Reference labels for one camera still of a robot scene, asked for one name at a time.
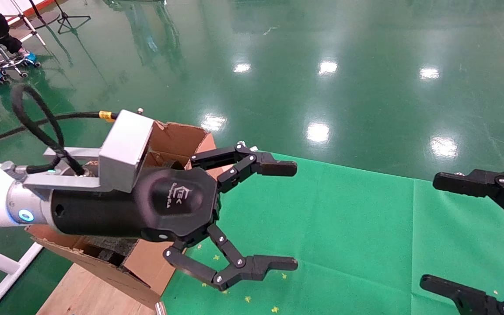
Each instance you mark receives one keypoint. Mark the black round base stand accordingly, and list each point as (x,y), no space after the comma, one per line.
(48,18)

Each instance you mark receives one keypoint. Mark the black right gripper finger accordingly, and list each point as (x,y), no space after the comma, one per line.
(475,183)
(466,299)

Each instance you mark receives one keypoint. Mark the black foam insert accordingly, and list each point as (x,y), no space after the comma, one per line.
(110,250)

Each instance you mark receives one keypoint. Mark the rolling stool base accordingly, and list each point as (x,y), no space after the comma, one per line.
(11,63)

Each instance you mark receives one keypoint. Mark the large open cardboard carton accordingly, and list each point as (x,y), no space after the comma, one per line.
(177,138)

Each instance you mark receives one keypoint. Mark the green cloth mat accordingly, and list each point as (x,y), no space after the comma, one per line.
(365,227)

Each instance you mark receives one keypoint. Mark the silver metal clip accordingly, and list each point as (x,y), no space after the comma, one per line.
(160,309)

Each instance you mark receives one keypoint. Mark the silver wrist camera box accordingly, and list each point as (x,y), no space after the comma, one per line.
(123,146)

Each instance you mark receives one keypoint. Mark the grey tripod stand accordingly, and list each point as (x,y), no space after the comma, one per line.
(26,22)

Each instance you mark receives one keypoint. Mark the black tripod stand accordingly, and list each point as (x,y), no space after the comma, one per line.
(65,17)

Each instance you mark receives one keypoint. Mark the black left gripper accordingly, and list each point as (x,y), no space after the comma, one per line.
(173,205)

